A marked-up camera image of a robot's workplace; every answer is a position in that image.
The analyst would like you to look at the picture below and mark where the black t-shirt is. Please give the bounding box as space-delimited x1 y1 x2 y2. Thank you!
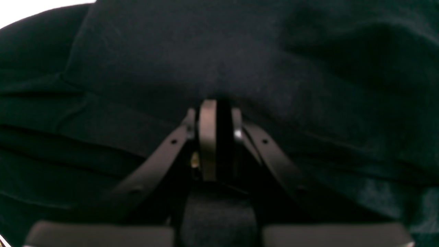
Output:
1 0 438 247

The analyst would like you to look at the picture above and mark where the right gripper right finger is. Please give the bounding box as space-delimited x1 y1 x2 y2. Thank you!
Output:
232 107 415 247

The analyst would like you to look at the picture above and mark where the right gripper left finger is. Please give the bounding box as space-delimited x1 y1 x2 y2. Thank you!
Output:
25 99 217 247

